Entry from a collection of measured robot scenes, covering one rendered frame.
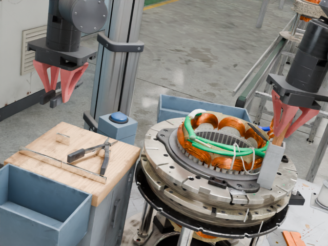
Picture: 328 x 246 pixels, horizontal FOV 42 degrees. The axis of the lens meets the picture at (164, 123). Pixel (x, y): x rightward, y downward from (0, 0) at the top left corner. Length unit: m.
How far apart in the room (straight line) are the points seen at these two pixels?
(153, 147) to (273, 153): 0.24
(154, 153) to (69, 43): 0.27
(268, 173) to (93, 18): 0.41
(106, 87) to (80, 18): 0.59
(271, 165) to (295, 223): 0.56
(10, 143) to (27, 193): 2.16
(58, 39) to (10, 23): 2.29
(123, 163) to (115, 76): 0.43
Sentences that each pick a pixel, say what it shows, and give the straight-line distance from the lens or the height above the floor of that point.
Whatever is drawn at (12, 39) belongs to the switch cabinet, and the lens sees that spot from 3.07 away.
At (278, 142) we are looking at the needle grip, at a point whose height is 1.19.
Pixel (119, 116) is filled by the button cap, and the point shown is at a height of 1.04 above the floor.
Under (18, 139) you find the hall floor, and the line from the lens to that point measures 3.03.
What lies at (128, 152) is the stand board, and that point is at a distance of 0.89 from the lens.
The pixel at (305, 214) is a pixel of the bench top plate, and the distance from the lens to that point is 1.41.
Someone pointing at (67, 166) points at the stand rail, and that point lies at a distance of 0.80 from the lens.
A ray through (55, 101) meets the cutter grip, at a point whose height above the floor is 1.19.
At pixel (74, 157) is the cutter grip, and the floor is 1.09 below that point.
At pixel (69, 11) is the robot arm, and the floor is 1.36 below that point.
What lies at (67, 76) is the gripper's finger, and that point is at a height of 1.24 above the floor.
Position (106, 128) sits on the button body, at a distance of 1.08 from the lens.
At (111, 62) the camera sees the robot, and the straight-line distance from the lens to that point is 1.21.
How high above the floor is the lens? 1.51
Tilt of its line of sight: 25 degrees down
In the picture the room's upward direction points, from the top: 12 degrees clockwise
